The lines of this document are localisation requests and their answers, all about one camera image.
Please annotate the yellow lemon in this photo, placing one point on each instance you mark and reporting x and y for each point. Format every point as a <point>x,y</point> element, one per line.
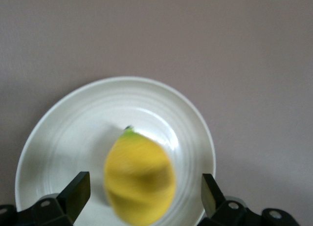
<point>139,172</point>

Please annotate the white plate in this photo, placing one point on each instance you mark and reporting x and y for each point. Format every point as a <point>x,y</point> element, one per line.
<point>61,150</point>

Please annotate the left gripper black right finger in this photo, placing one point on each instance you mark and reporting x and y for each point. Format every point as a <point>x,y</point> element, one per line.
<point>215,201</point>

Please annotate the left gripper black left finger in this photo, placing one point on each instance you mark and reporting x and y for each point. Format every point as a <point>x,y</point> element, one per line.
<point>73,199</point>

